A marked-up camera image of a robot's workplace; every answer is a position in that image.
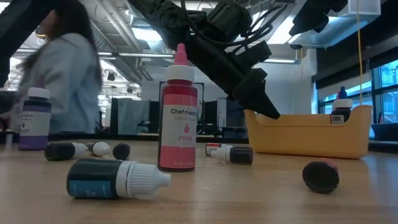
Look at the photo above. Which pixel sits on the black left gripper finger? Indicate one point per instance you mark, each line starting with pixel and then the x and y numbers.
pixel 253 90

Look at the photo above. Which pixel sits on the small red dropper bottle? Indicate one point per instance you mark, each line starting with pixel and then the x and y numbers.
pixel 320 176
pixel 239 155
pixel 211 148

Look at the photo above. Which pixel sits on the large pink food coloring bottle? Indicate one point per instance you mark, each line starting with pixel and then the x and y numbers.
pixel 177 124

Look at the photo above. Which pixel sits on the large blue food coloring bottle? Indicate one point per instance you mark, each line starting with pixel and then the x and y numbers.
pixel 342 109

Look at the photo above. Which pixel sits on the small black dropper bottle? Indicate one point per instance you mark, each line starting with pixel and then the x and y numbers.
pixel 62 151
pixel 101 149
pixel 121 151

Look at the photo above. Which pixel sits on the small blue-label dropper bottle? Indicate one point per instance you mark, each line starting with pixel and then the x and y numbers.
pixel 93 177

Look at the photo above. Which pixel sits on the large violet food coloring bottle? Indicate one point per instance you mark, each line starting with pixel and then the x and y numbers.
pixel 34 124

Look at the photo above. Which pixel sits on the black cabinet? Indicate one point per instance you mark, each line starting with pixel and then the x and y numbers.
pixel 233 115

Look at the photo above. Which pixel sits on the white translucent box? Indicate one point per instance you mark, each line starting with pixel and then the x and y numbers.
pixel 367 7

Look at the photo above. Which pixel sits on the yellow plastic bin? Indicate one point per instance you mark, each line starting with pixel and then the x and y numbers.
pixel 311 137

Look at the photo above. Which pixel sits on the grey partition panel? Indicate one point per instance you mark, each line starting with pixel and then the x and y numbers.
pixel 130 115

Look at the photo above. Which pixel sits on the large window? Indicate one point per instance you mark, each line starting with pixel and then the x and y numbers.
pixel 385 87

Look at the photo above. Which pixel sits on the dark storage bin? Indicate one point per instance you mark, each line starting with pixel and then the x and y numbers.
pixel 385 132

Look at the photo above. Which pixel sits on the person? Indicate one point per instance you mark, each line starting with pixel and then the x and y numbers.
pixel 71 87

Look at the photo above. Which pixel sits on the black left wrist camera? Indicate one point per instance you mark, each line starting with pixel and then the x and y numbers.
pixel 231 18

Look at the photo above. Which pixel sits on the black metal table frame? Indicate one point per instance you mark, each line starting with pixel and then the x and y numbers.
pixel 124 137

